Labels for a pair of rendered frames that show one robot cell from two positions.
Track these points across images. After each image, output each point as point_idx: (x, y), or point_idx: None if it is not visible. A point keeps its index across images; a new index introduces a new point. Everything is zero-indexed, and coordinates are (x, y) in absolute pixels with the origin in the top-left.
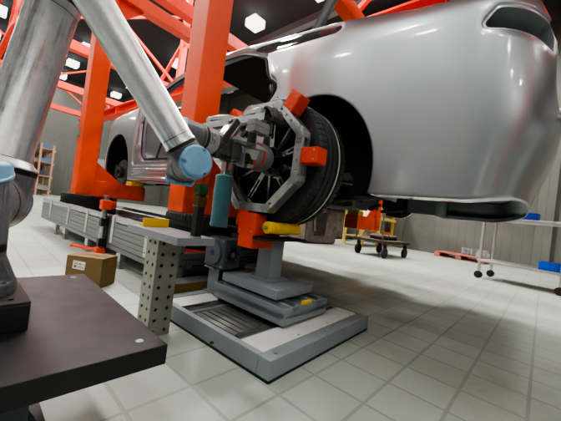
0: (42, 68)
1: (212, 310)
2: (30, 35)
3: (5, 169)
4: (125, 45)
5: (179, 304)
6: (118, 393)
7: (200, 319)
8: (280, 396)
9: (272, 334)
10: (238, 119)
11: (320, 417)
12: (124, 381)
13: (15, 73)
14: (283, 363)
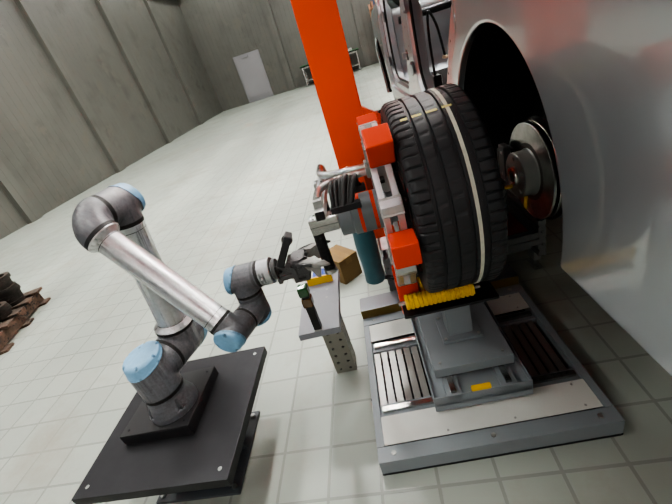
0: None
1: (400, 349)
2: None
3: (149, 364)
4: (142, 280)
5: (371, 338)
6: (291, 433)
7: (371, 371)
8: (382, 495)
9: (418, 419)
10: None
11: None
12: (299, 422)
13: (139, 286)
14: (400, 465)
